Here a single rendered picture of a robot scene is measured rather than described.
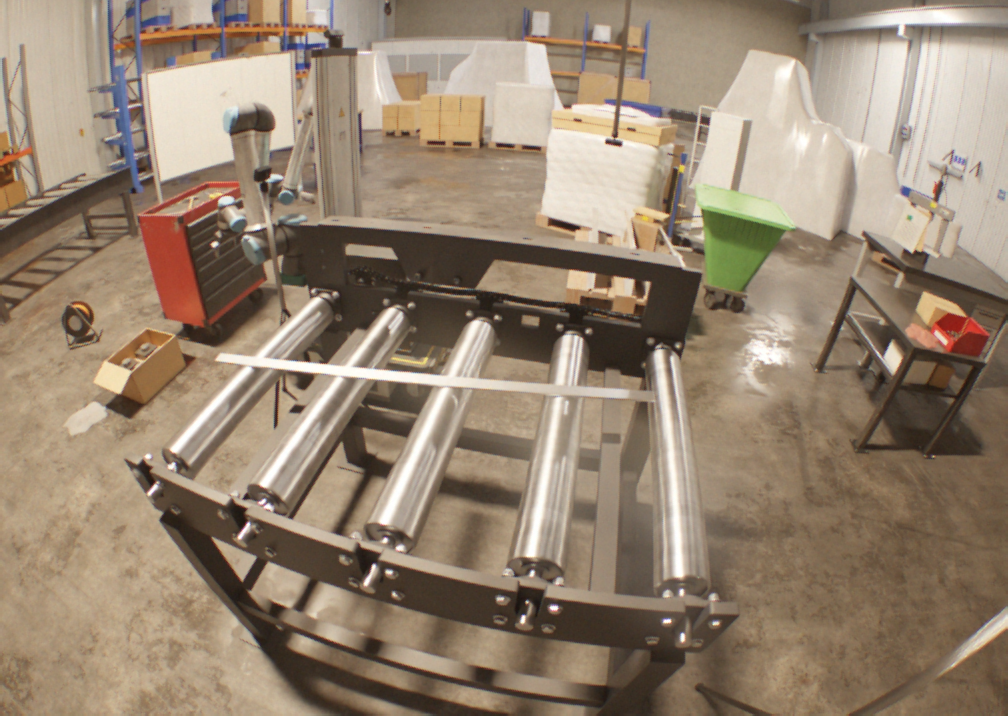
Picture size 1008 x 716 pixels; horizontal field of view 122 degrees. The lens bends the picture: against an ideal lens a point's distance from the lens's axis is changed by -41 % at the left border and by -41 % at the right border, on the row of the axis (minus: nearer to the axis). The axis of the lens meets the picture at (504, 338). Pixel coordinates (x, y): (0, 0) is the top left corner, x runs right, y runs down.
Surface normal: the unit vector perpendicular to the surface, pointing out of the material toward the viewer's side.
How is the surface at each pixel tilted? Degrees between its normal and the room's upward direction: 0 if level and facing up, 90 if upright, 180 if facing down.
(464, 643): 0
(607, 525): 0
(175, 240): 90
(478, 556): 0
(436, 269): 90
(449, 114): 90
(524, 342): 90
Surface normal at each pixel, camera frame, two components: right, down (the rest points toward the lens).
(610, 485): 0.05, -0.84
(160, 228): -0.19, 0.52
